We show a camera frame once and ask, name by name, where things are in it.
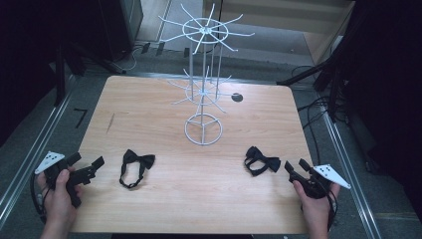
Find white floor cable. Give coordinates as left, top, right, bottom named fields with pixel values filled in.
left=120, top=45, right=144, bottom=73

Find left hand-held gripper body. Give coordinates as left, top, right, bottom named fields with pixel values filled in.
left=34, top=150, right=93, bottom=209

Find white wire hook rack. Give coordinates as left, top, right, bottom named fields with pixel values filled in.
left=202, top=0, right=356, bottom=66

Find person's right hand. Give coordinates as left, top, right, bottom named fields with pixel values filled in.
left=292, top=180, right=341, bottom=231

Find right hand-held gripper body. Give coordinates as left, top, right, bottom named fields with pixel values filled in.
left=288, top=163, right=352, bottom=200

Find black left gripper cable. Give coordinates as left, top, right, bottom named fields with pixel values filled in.
left=29, top=172, right=48, bottom=224

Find black floor cables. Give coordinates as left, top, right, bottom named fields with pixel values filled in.
left=296, top=95, right=350, bottom=167

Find black metal stand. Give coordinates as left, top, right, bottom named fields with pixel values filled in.
left=276, top=31, right=354, bottom=122
left=53, top=41, right=128, bottom=108

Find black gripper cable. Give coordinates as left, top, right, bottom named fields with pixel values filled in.
left=326, top=188, right=339, bottom=232
left=29, top=172, right=48, bottom=224

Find navy bow tie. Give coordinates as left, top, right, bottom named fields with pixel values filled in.
left=118, top=148, right=156, bottom=189

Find person's left hand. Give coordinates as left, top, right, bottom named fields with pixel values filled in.
left=36, top=166, right=85, bottom=229

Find white wire display rack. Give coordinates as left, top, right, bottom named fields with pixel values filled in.
left=158, top=3, right=256, bottom=146

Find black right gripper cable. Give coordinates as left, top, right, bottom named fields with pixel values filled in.
left=326, top=188, right=339, bottom=232

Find metal floor rail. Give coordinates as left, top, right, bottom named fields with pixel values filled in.
left=321, top=112, right=383, bottom=239
left=0, top=92, right=74, bottom=221

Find dark cabinet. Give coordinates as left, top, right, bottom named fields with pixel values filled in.
left=99, top=0, right=144, bottom=63

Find black satin bow tie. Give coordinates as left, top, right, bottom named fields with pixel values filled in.
left=244, top=145, right=282, bottom=177

